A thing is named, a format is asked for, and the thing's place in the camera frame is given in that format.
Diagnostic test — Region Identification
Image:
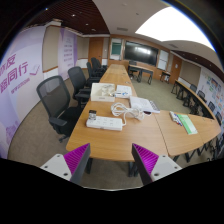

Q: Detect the long wooden conference table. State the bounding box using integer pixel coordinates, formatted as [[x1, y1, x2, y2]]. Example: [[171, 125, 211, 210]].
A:
[[66, 64, 168, 162]]

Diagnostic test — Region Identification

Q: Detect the white flat box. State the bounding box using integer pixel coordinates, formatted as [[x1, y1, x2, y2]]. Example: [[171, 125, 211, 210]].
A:
[[115, 85, 132, 98]]

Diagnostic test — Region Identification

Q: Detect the black office chair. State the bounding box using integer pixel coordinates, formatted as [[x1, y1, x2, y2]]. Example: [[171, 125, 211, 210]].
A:
[[36, 75, 82, 142], [86, 57, 107, 78], [68, 66, 91, 107]]

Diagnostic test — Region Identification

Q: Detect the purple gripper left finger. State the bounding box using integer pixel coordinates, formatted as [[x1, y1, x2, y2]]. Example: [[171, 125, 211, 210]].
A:
[[41, 143, 90, 185]]

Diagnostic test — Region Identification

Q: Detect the white power strip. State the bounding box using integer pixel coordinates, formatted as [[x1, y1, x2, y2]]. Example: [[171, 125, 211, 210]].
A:
[[86, 116, 123, 131]]

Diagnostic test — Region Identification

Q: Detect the right wooden table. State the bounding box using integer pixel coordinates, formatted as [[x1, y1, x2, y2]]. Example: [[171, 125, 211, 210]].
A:
[[155, 110, 221, 156]]

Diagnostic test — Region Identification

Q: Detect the white keyboard device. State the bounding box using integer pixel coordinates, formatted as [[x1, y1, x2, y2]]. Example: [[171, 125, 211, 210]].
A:
[[130, 96, 160, 113]]

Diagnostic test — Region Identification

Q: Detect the white coiled cable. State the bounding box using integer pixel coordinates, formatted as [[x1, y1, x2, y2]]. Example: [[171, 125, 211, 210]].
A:
[[110, 102, 146, 127]]

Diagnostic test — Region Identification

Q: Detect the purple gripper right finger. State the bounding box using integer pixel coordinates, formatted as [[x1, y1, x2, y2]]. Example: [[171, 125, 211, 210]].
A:
[[132, 143, 181, 185]]

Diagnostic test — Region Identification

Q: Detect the far small desk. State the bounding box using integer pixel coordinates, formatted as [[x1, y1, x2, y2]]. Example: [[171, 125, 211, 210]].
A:
[[128, 64, 153, 85]]

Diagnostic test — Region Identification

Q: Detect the near black office chair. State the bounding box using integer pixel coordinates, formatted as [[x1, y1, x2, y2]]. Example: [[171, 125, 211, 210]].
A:
[[36, 75, 82, 142]]

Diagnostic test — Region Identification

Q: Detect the black charger plug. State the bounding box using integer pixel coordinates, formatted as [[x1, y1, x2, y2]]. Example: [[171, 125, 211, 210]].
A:
[[88, 110, 96, 120]]

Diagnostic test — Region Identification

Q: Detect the green booklet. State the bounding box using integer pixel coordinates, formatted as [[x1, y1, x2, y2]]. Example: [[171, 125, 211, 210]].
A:
[[178, 114, 197, 134]]

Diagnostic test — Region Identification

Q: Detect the white pen pack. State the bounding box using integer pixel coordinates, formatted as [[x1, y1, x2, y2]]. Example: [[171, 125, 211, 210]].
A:
[[169, 111, 182, 126]]

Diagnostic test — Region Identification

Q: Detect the large wall television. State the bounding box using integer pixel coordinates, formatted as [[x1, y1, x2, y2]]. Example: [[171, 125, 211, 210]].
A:
[[124, 41, 159, 66]]

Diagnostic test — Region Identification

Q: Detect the white open box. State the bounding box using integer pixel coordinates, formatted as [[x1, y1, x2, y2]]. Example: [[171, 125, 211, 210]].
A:
[[91, 83, 115, 102]]

